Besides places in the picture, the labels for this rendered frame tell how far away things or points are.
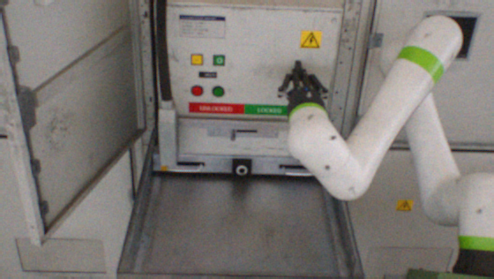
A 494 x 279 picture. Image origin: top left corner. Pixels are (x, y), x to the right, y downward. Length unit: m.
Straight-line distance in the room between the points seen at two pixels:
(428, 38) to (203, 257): 0.78
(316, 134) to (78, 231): 1.35
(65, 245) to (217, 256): 1.02
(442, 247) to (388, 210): 0.31
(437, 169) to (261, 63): 0.55
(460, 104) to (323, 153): 0.92
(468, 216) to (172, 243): 0.74
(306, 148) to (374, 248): 1.22
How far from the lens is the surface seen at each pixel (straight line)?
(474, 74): 1.99
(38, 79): 1.45
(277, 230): 1.57
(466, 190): 1.46
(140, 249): 1.51
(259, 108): 1.62
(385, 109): 1.33
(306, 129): 1.19
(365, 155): 1.28
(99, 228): 2.28
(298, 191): 1.71
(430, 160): 1.57
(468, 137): 2.12
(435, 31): 1.44
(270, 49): 1.54
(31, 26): 1.41
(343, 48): 1.85
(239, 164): 1.69
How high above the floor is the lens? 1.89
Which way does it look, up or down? 33 degrees down
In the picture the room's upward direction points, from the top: 3 degrees clockwise
